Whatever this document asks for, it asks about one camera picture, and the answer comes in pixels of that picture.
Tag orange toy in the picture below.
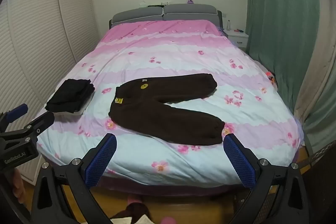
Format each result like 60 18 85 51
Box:
266 71 278 86

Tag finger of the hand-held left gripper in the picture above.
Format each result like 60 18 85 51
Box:
24 111 55 139
0 104 28 132

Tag green curtain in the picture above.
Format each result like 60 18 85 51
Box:
244 0 336 153

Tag dark brown pants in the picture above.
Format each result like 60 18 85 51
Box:
108 73 226 146

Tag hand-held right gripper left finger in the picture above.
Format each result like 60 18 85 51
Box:
30 133 117 224

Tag white louvered wardrobe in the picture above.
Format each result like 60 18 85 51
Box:
0 0 101 185

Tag pink floral blanket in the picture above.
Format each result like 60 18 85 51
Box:
35 20 302 188

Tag grey padded headboard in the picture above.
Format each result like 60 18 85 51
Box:
109 4 223 30

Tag white nightstand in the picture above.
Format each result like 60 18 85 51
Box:
226 28 249 48

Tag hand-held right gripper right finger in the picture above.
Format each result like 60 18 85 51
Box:
223 133 311 224

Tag folded black clothes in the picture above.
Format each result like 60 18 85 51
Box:
45 79 95 113

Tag black dotted strap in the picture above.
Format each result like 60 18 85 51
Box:
299 141 336 169

